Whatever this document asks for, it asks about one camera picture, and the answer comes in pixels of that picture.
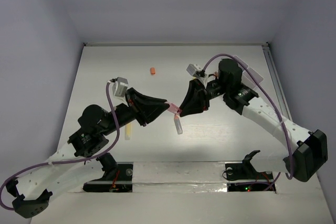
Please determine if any pink highlighter pen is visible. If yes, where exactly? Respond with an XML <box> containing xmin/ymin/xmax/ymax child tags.
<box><xmin>166</xmin><ymin>102</ymin><xmax>181</xmax><ymax>115</ymax></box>

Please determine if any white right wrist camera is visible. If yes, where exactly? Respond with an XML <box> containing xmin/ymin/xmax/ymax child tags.
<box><xmin>186</xmin><ymin>64</ymin><xmax>208</xmax><ymax>86</ymax></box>

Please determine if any yellow highlighter pen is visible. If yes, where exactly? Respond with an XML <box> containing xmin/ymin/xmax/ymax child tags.
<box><xmin>124</xmin><ymin>123</ymin><xmax>132</xmax><ymax>140</ymax></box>

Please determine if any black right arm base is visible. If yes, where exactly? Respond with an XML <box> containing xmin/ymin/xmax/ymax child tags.
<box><xmin>222</xmin><ymin>150</ymin><xmax>276</xmax><ymax>192</ymax></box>

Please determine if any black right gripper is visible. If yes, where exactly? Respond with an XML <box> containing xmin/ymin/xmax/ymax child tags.
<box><xmin>176</xmin><ymin>78</ymin><xmax>229</xmax><ymax>115</ymax></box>

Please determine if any grey orange-tip marker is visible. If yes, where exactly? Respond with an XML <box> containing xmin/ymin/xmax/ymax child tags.
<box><xmin>174</xmin><ymin>114</ymin><xmax>183</xmax><ymax>135</ymax></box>

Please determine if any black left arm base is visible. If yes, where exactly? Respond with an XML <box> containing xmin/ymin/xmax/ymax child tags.
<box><xmin>83</xmin><ymin>154</ymin><xmax>133</xmax><ymax>193</ymax></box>

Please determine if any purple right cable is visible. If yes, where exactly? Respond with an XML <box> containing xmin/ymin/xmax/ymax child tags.
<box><xmin>203</xmin><ymin>54</ymin><xmax>295</xmax><ymax>192</ymax></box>

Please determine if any purple cable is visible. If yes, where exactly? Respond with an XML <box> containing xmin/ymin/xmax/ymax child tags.
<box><xmin>203</xmin><ymin>54</ymin><xmax>295</xmax><ymax>192</ymax></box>
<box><xmin>0</xmin><ymin>81</ymin><xmax>121</xmax><ymax>211</ymax></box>

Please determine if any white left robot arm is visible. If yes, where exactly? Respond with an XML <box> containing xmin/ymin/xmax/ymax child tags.
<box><xmin>1</xmin><ymin>88</ymin><xmax>170</xmax><ymax>219</ymax></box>

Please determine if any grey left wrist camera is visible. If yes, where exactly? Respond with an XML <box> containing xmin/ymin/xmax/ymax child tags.
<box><xmin>107</xmin><ymin>77</ymin><xmax>129</xmax><ymax>101</ymax></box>

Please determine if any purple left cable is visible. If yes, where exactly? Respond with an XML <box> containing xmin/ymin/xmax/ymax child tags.
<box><xmin>0</xmin><ymin>81</ymin><xmax>121</xmax><ymax>211</ymax></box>

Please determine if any aluminium rail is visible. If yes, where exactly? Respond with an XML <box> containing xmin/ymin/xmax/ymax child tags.
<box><xmin>262</xmin><ymin>45</ymin><xmax>292</xmax><ymax>119</ymax></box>

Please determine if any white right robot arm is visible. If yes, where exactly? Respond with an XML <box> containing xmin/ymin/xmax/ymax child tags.
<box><xmin>179</xmin><ymin>58</ymin><xmax>328</xmax><ymax>182</ymax></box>

